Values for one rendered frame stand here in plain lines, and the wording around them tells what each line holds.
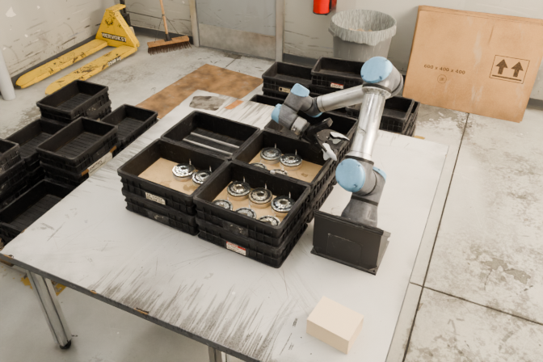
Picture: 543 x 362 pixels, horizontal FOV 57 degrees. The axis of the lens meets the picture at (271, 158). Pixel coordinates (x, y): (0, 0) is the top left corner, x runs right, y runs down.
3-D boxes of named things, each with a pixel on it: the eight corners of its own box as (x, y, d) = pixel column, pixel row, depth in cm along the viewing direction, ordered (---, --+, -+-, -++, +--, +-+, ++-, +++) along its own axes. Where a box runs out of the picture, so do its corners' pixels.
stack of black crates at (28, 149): (51, 157, 361) (38, 117, 341) (84, 168, 351) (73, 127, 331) (6, 190, 331) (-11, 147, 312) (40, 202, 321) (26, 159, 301)
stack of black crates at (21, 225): (52, 207, 317) (43, 178, 304) (90, 220, 307) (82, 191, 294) (1, 248, 288) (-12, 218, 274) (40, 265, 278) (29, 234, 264)
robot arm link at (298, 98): (305, 89, 228) (292, 109, 230) (292, 80, 219) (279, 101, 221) (317, 95, 224) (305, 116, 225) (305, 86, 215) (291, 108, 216)
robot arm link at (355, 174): (373, 199, 197) (405, 68, 203) (357, 191, 185) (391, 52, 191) (346, 193, 204) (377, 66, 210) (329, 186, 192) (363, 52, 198)
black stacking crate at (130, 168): (230, 181, 231) (229, 161, 224) (193, 220, 209) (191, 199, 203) (161, 157, 246) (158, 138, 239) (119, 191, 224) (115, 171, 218)
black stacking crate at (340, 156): (358, 140, 259) (359, 120, 252) (336, 170, 237) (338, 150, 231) (288, 121, 274) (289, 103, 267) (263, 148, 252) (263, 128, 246)
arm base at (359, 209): (376, 228, 210) (384, 205, 210) (375, 227, 195) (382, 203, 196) (342, 217, 214) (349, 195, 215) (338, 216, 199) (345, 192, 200)
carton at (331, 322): (361, 329, 179) (364, 315, 174) (347, 354, 170) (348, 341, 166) (322, 309, 186) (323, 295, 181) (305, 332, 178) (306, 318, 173)
